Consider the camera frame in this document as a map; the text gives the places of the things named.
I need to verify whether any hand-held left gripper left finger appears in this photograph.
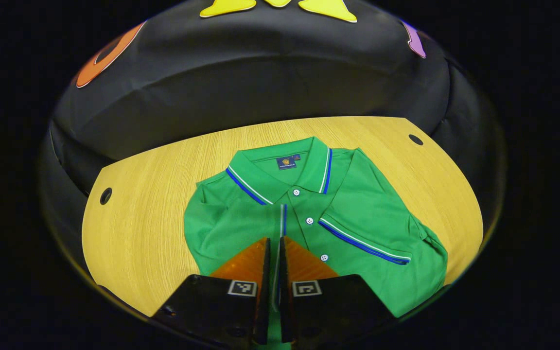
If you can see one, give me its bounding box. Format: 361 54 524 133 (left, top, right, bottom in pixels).
150 237 272 348

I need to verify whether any black backdrop cloth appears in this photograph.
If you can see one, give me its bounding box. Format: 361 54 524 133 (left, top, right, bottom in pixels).
42 0 507 229

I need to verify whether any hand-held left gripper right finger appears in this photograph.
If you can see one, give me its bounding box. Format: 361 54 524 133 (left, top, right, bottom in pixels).
279 236 397 347

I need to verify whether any green T-shirt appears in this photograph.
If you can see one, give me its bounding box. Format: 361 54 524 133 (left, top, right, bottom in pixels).
183 136 449 347

